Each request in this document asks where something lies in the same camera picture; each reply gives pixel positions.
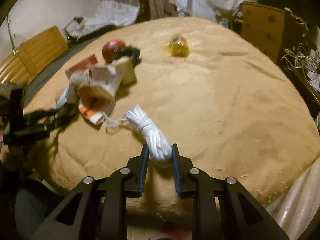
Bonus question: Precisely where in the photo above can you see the tan kitchen sponge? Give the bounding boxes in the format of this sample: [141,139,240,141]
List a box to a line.
[116,56,137,86]

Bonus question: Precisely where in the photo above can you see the left plastic covered pile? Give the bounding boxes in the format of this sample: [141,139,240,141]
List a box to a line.
[63,0,140,40]

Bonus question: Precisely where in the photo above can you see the yellow crumpled wrapper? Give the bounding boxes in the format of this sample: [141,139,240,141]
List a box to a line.
[164,34,189,57]

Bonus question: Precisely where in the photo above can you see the red carton box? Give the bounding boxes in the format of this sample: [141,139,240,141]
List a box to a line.
[65,54,98,79]

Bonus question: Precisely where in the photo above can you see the tangled white cables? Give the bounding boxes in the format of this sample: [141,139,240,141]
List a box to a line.
[281,7,320,81]

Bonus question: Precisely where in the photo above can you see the white knotted plastic bag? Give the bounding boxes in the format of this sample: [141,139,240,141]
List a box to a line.
[103,104,172,168]

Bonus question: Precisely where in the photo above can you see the red round ball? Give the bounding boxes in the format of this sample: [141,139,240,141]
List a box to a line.
[102,40,126,63]

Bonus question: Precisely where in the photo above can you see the tan bed blanket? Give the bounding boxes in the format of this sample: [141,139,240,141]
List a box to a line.
[25,17,319,223]

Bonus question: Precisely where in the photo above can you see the wooden chest of drawers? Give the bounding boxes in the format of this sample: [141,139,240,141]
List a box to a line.
[241,2,285,63]

